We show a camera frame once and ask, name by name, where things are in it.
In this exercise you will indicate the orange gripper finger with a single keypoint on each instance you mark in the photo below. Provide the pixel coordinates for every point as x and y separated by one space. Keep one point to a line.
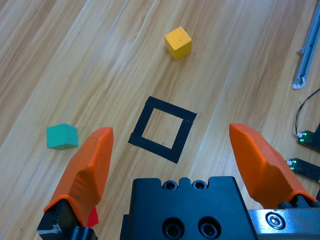
262 170
87 175

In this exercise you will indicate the red wooden block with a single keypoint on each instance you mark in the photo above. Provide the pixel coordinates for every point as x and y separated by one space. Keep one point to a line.
93 218

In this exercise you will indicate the green wooden block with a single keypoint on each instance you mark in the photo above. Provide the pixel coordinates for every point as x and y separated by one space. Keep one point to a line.
62 136

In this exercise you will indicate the yellow wooden block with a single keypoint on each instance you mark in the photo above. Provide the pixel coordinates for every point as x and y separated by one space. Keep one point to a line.
178 42

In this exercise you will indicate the green circuit board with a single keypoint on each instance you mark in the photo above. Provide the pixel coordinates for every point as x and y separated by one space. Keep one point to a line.
305 170
310 140

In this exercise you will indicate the black tape square outline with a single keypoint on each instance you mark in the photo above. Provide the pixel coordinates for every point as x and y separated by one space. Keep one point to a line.
155 148

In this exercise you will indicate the grey aluminium rail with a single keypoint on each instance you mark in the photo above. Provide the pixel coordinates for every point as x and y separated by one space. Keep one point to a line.
306 60

